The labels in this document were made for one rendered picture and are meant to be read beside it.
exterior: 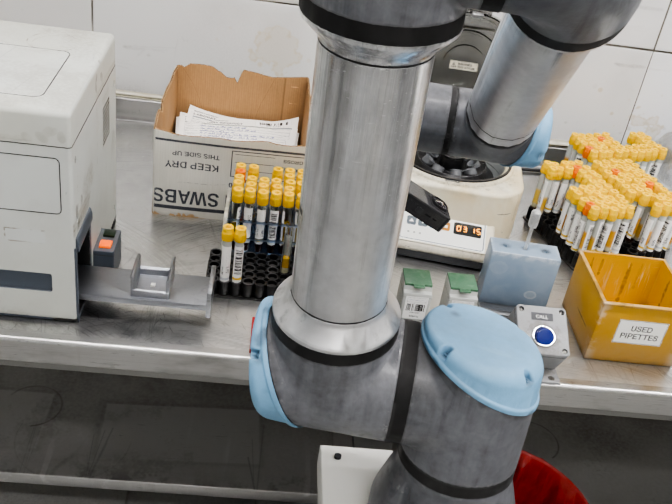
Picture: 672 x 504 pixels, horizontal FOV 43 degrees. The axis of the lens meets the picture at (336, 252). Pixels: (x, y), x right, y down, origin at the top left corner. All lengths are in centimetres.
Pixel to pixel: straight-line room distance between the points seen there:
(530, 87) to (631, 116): 106
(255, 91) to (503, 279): 60
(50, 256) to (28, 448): 80
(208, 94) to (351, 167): 99
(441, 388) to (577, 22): 33
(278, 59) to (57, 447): 89
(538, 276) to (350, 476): 47
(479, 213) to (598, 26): 79
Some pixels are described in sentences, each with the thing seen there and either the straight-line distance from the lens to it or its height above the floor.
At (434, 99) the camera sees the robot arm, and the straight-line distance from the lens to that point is 92.
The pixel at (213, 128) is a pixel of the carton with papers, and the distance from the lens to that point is 154.
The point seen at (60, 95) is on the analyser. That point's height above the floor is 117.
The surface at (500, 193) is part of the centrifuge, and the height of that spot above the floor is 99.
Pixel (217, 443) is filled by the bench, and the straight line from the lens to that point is 185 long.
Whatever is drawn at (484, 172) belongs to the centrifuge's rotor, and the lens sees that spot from 144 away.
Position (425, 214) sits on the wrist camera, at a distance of 111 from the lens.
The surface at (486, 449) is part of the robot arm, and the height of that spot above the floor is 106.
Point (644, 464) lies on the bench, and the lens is 209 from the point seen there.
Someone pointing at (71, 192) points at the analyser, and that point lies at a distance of 106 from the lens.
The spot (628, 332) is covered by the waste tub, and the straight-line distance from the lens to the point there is 125.
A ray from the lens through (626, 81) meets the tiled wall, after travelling 176.
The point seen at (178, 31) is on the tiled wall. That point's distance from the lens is 163.
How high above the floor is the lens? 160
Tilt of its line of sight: 32 degrees down
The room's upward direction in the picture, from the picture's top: 9 degrees clockwise
